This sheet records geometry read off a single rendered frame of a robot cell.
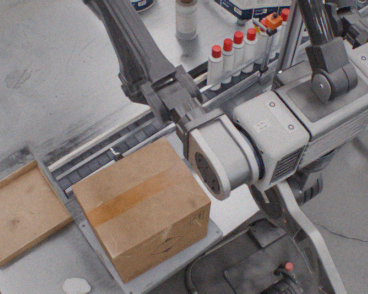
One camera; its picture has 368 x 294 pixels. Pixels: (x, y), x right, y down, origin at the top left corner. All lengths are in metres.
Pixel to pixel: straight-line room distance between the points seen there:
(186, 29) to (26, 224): 0.94
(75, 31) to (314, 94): 1.33
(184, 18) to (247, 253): 1.05
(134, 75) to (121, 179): 0.31
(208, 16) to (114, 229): 1.10
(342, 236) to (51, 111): 1.58
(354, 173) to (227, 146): 1.89
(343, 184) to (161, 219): 1.60
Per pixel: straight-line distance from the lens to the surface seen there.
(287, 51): 1.62
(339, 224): 2.55
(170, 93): 0.99
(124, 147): 1.61
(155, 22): 1.98
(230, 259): 2.12
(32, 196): 1.64
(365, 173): 2.74
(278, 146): 0.87
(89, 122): 1.75
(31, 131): 1.78
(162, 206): 1.24
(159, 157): 1.31
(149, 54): 1.02
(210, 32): 1.94
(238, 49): 1.68
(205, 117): 0.90
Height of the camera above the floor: 2.25
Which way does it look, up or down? 59 degrees down
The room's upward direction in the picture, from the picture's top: straight up
